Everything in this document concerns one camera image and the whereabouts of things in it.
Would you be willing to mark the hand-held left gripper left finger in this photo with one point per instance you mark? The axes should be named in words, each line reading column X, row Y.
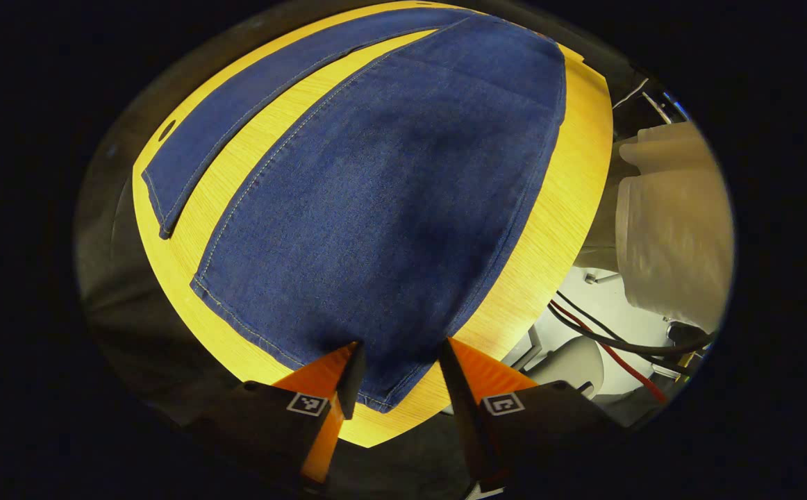
column 351, row 378

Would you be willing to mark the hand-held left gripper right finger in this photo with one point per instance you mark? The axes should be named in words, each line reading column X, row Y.
column 466, row 410

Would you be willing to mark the blue denim jeans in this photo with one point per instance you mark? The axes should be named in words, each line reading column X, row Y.
column 389, row 208

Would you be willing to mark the grey curved plastic part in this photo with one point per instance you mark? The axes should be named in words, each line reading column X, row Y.
column 573, row 368

